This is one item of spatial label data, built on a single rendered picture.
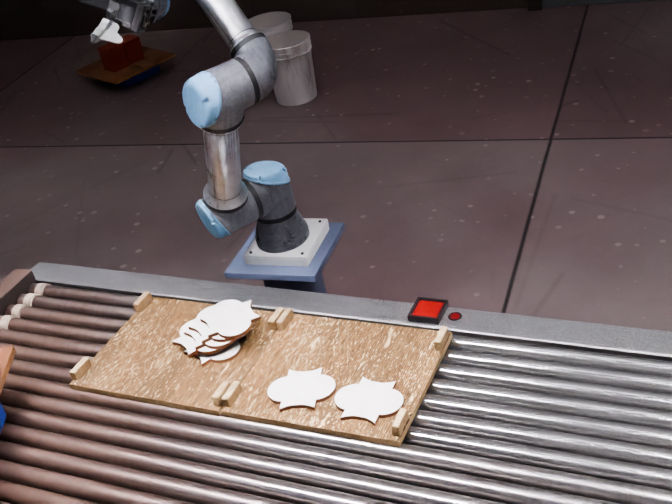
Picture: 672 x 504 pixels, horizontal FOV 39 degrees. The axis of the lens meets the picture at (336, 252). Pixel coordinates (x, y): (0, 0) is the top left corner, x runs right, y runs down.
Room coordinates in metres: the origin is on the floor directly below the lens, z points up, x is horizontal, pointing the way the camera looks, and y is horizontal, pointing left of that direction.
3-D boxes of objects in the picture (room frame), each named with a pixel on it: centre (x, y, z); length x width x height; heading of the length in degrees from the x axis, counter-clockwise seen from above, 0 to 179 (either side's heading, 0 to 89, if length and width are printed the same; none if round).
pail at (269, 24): (5.86, 0.12, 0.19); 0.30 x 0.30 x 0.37
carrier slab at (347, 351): (1.64, 0.05, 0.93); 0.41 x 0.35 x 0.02; 60
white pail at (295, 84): (5.44, 0.04, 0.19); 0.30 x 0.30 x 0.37
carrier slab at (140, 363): (1.84, 0.41, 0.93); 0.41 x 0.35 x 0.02; 60
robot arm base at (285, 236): (2.30, 0.14, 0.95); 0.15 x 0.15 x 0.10
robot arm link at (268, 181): (2.30, 0.15, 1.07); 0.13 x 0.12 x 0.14; 119
